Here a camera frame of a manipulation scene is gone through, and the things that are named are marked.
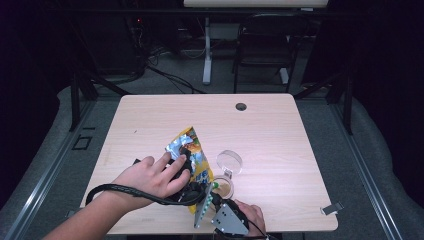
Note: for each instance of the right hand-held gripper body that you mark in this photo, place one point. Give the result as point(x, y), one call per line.
point(230, 221)

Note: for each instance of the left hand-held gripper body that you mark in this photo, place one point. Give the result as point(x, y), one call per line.
point(196, 195)

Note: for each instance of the colourful snack bag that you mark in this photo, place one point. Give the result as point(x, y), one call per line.
point(200, 163)

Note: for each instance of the clear plastic jar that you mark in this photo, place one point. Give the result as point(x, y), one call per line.
point(230, 161)

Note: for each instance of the person's right hand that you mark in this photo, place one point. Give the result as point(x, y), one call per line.
point(256, 220)

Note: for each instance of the person's left hand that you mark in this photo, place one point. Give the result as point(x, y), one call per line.
point(150, 180)

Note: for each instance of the white desk leg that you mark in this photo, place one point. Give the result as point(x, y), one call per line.
point(207, 60)

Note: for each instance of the grey tape strip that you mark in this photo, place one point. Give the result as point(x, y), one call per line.
point(70, 213)
point(331, 208)

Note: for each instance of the black chair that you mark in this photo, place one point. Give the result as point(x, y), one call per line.
point(266, 43)

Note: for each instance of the black frame strut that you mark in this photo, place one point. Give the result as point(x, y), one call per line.
point(347, 106)
point(74, 100)

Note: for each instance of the aluminium floor rail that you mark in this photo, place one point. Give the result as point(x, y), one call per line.
point(366, 180)
point(46, 186)

